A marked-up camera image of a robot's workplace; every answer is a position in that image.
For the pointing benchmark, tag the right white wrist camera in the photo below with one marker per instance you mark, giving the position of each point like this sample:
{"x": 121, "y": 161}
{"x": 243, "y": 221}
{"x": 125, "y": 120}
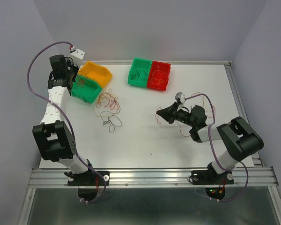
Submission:
{"x": 180, "y": 98}

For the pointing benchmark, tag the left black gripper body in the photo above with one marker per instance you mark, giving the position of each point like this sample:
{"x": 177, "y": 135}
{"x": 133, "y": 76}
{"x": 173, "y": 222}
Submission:
{"x": 72, "y": 70}

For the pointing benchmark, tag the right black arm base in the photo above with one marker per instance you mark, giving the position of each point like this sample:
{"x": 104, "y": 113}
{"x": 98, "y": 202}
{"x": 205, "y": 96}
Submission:
{"x": 215, "y": 183}

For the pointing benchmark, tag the right green plastic bin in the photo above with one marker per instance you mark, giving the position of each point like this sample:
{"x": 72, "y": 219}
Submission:
{"x": 139, "y": 71}

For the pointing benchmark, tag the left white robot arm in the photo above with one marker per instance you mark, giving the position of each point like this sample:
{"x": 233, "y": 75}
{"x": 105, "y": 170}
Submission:
{"x": 53, "y": 137}

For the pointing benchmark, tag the orange plastic bin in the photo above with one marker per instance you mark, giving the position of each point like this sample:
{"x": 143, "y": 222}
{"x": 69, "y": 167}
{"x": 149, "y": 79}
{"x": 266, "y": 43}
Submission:
{"x": 96, "y": 73}

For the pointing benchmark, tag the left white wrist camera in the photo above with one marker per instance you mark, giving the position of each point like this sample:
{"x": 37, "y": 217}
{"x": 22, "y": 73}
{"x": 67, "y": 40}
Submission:
{"x": 77, "y": 56}

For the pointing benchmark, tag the red plastic bin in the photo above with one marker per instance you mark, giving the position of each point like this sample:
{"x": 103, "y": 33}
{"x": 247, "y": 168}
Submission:
{"x": 158, "y": 77}

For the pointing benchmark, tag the green plastic bin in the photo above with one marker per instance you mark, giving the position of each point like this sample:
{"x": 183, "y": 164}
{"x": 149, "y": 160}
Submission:
{"x": 86, "y": 89}
{"x": 139, "y": 71}

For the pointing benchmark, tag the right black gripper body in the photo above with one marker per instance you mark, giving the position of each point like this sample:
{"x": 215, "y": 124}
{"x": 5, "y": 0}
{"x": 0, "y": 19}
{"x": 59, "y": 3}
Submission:
{"x": 182, "y": 116}

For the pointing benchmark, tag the aluminium table edge frame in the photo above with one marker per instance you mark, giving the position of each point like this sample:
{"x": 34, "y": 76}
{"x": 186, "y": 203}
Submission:
{"x": 143, "y": 141}

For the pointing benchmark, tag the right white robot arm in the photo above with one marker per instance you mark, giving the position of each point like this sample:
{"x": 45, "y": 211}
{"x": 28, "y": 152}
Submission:
{"x": 239, "y": 138}

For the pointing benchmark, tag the left green plastic bin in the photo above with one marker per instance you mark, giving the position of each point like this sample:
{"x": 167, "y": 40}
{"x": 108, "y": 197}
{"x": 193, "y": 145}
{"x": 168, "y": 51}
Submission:
{"x": 86, "y": 89}

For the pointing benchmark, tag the aluminium front rail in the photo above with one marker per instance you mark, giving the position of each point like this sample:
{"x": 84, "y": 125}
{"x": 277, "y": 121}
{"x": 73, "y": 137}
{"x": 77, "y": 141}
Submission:
{"x": 147, "y": 178}

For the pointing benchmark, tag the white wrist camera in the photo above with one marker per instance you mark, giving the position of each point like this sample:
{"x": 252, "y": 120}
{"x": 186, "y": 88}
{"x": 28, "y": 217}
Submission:
{"x": 77, "y": 56}
{"x": 180, "y": 98}

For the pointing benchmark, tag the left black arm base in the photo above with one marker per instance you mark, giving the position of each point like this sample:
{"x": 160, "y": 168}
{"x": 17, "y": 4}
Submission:
{"x": 88, "y": 184}

